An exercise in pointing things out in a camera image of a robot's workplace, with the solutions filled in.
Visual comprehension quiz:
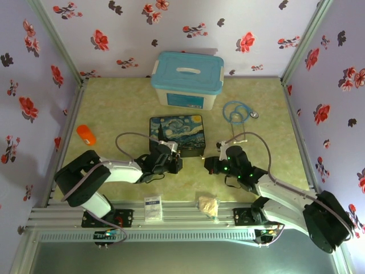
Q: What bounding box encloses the aluminium frame post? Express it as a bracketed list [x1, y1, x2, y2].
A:
[281, 0, 334, 83]
[28, 0, 90, 85]

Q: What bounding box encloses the aluminium side rail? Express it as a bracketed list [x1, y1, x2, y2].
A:
[39, 81, 89, 208]
[281, 79, 319, 192]

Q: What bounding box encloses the aluminium frame rail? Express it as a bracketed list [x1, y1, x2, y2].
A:
[26, 201, 286, 231]

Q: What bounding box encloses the starry night print box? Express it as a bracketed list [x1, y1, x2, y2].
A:
[149, 114, 206, 158]

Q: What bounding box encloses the left arm grey cable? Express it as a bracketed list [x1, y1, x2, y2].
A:
[60, 131, 164, 203]

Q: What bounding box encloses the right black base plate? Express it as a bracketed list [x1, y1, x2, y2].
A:
[233, 207, 259, 227]

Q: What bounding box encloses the orange plastic bottle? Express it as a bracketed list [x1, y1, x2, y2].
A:
[76, 124, 97, 147]

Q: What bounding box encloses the white paper packet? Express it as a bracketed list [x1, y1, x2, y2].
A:
[143, 194, 163, 223]

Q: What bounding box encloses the white storage box blue lid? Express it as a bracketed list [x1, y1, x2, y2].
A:
[150, 51, 225, 111]

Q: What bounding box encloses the blue stethoscope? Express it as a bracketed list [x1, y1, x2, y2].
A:
[222, 100, 259, 144]

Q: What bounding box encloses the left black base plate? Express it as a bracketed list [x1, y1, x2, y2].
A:
[81, 208, 135, 228]

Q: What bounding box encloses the grey slotted cable duct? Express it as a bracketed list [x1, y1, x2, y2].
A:
[38, 229, 257, 243]

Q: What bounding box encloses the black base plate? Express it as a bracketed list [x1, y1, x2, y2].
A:
[81, 208, 135, 228]
[233, 207, 259, 227]

